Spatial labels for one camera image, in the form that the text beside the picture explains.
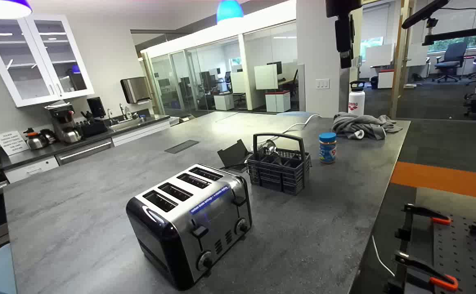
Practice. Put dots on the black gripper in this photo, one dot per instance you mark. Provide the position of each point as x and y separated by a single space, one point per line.
344 17

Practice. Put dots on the silver metal spoon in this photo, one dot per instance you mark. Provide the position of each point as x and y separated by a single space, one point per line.
269 148

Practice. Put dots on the black plastic cutlery basket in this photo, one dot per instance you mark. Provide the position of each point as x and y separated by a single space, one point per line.
278 176

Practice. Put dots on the white bottle red label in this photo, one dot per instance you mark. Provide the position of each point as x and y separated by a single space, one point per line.
357 100

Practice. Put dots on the grey crumpled cloth pile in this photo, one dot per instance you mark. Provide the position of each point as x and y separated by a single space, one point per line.
365 127

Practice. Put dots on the white filing cabinet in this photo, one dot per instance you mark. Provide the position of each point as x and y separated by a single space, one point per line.
223 102
277 102

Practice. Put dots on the peanut butter jar blue lid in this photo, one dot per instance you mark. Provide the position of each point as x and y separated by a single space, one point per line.
328 149

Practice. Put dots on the blue office chair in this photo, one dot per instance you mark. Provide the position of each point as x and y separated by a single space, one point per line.
450 58

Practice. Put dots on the blue pendant lamp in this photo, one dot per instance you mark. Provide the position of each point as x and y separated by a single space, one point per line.
229 11

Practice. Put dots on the small open black case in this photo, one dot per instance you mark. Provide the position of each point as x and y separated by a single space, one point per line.
231 156

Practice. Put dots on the orange floor mat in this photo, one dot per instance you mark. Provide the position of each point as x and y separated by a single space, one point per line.
444 180

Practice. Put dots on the black table vent grille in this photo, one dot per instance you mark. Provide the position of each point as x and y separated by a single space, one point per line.
182 146

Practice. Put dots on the steel paper towel dispenser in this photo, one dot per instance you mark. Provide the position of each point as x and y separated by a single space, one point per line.
135 91

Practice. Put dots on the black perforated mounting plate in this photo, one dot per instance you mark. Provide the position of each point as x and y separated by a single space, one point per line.
458 256

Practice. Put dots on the silver four-slot toaster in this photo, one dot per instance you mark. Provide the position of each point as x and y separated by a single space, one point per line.
193 229

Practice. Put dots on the black countertop appliance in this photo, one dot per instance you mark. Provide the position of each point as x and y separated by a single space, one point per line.
95 107

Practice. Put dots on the kitchen counter with drawers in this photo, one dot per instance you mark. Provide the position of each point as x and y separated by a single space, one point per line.
84 148

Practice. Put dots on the black silver coffee maker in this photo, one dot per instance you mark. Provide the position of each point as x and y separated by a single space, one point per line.
63 123

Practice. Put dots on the steel coffee carafe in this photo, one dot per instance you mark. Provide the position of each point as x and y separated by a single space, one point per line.
35 141

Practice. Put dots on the white purple pendant lamp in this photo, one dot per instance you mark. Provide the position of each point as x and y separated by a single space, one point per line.
2 7

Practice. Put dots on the white printed paper sign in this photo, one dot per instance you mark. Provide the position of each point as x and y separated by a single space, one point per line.
12 143

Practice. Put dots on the white wall light switch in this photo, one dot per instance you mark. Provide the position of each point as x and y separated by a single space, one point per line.
323 84

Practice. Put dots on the wooden post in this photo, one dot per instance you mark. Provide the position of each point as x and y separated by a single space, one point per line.
401 60

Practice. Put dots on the white glass-door wall cabinet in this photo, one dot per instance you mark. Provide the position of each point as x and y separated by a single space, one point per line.
30 60

